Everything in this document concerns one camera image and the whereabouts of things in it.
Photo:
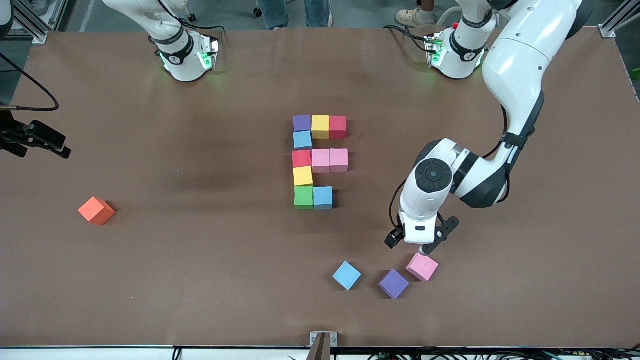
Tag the person's blue jeans legs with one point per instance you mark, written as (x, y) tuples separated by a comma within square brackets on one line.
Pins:
[(295, 12)]

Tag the small green item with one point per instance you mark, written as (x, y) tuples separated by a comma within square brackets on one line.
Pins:
[(636, 74)]

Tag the person's sandalled foot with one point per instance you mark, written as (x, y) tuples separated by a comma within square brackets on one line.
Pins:
[(412, 17)]

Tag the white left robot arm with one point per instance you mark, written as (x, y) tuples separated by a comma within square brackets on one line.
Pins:
[(520, 75)]

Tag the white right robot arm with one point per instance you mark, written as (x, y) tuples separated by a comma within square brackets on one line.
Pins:
[(182, 65)]

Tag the blue foam block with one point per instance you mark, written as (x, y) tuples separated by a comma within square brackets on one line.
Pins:
[(346, 275), (302, 140), (323, 198)]

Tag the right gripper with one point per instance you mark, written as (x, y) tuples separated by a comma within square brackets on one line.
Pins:
[(11, 135)]

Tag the orange foam block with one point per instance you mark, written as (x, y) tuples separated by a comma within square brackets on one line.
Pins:
[(96, 210)]

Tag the green foam block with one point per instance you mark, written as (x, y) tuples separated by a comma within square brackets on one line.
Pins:
[(303, 197)]

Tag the pink foam block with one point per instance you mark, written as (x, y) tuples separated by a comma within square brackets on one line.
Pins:
[(422, 267), (321, 161), (339, 160)]

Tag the red foam block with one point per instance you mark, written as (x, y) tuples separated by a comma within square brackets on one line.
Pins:
[(301, 159), (338, 127)]

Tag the purple foam block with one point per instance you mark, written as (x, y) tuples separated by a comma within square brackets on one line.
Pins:
[(302, 123), (393, 283)]

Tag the aluminium frame post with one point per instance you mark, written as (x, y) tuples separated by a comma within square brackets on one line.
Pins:
[(35, 27), (620, 20)]

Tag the metal camera post bracket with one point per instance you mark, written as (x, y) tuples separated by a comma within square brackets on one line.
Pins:
[(322, 340)]

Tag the brown table cover mat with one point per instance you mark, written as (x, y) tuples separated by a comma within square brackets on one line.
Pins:
[(320, 240)]

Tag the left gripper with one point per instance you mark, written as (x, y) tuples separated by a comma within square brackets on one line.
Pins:
[(393, 238)]

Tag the yellow foam block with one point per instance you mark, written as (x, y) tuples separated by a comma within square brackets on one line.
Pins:
[(302, 176), (320, 127)]

